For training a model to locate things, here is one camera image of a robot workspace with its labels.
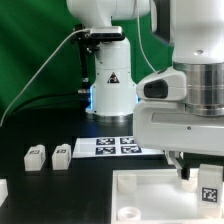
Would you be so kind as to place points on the white part left edge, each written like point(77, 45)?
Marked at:
point(3, 191)

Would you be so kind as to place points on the grey camera on stand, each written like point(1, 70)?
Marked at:
point(110, 33)

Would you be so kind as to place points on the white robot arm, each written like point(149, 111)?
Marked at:
point(195, 29)

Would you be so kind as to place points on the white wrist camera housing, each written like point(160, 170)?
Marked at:
point(165, 85)

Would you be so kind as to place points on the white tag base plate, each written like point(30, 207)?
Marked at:
point(110, 146)

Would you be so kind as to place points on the white square table top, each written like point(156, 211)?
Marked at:
point(157, 196)

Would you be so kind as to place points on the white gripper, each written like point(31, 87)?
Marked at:
point(166, 126)

